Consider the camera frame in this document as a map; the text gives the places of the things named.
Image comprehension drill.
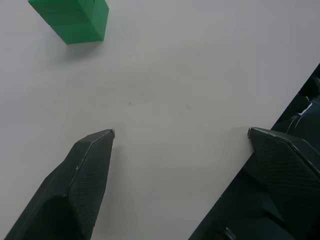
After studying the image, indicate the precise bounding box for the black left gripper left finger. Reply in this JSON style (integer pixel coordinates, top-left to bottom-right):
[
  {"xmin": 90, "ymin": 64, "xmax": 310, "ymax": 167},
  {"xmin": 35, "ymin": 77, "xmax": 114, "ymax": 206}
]
[{"xmin": 3, "ymin": 128, "xmax": 116, "ymax": 240}]

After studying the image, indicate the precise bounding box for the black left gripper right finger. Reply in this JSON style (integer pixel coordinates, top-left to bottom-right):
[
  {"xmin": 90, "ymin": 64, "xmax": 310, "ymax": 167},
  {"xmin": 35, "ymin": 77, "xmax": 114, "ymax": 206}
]
[{"xmin": 246, "ymin": 126, "xmax": 320, "ymax": 229}]

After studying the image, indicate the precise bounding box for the green block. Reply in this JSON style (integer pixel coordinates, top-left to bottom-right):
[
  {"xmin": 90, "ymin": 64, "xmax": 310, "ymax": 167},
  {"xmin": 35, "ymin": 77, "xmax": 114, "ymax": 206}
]
[{"xmin": 27, "ymin": 0, "xmax": 110, "ymax": 45}]

